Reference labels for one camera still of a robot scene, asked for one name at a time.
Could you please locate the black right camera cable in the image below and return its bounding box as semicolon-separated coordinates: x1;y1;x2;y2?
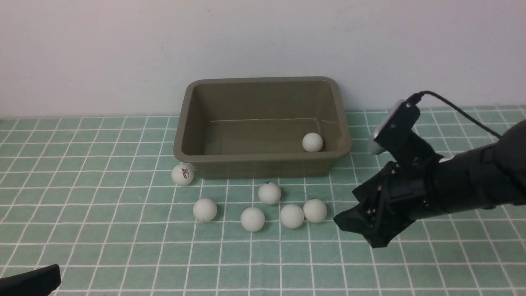
407;91;502;139

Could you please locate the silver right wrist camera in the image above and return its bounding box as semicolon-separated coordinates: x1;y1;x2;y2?
368;99;443;170

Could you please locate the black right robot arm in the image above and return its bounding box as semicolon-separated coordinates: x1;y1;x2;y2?
334;120;525;248

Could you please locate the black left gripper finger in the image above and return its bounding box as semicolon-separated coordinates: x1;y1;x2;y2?
0;264;62;296

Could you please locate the white ball with black mark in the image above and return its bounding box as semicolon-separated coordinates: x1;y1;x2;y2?
258;182;281;205

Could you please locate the olive green plastic bin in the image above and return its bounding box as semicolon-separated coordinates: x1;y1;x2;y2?
173;76;353;180

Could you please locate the white ping-pong ball with logo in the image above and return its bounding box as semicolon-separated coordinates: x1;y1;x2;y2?
171;163;195;187

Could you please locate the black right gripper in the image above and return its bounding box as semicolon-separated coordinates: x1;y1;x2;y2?
334;160;436;248

